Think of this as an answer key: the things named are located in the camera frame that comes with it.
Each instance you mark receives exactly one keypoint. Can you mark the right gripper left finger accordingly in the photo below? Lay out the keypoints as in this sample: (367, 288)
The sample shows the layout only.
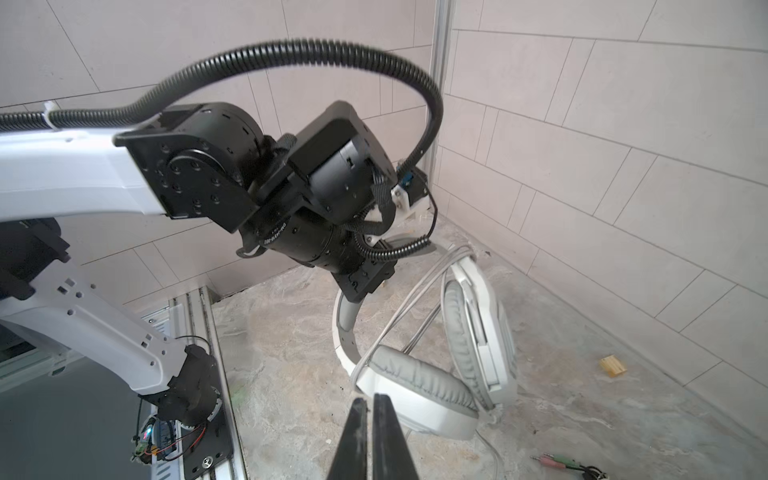
(350, 459)

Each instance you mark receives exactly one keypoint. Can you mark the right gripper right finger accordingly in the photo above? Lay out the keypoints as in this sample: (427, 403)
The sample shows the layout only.
(391, 457)

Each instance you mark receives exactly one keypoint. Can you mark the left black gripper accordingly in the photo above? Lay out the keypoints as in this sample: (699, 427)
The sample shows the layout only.
(364, 280)

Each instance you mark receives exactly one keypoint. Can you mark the black and white headphones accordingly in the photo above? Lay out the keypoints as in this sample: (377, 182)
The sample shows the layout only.
(587, 472)

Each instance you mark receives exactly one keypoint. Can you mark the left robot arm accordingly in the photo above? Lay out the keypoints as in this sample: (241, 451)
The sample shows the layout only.
(322, 197)

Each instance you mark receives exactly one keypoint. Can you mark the left circuit board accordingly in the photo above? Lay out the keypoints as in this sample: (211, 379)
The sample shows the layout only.
(155, 440)

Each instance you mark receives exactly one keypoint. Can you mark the wooden block back centre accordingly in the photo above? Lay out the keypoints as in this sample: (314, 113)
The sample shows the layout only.
(612, 366)

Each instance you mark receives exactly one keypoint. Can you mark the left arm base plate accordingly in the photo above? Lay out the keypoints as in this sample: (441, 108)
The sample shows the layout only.
(203, 409)

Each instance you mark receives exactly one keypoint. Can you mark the aluminium mounting rail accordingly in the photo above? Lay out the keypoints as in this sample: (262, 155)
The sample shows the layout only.
(174, 365)

